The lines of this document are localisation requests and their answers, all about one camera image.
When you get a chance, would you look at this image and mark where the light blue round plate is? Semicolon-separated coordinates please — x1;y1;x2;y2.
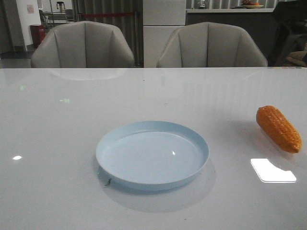
95;121;210;191

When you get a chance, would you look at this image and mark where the orange plastic corn cob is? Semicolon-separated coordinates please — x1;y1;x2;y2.
256;105;302;154

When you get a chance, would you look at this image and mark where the right beige upholstered chair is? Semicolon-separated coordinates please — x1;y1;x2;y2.
156;22;267;68

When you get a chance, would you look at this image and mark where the beige upholstered chair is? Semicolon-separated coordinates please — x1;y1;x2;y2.
156;22;267;68
31;21;134;68

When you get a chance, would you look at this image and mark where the white cabinet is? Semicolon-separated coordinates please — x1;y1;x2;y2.
142;0;186;68

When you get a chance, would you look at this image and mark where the left beige upholstered chair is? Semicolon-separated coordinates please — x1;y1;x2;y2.
31;21;134;68

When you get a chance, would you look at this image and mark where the dark grey counter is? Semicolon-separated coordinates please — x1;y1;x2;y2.
186;12;278;66

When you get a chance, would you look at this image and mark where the red trash bin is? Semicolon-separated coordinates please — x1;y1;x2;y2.
30;24;46;48

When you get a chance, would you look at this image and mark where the fruit bowl on counter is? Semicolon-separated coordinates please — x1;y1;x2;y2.
241;0;263;9

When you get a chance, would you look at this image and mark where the tan cushion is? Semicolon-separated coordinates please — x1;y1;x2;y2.
286;50;307;67

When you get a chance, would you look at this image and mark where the pink wall notice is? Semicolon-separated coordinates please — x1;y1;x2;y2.
27;4;34;14

